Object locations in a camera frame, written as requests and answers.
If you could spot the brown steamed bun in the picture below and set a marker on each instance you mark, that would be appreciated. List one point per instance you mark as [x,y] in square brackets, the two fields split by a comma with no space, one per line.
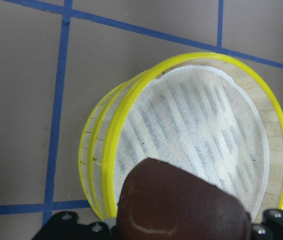
[159,201]

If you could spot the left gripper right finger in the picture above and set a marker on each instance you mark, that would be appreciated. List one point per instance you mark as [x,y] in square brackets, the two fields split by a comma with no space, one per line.
[271,226]

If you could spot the yellow bamboo steamer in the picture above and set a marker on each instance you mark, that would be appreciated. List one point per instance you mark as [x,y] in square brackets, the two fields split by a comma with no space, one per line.
[206,113]

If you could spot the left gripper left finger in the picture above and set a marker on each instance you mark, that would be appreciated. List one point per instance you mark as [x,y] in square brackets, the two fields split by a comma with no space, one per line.
[65,225]

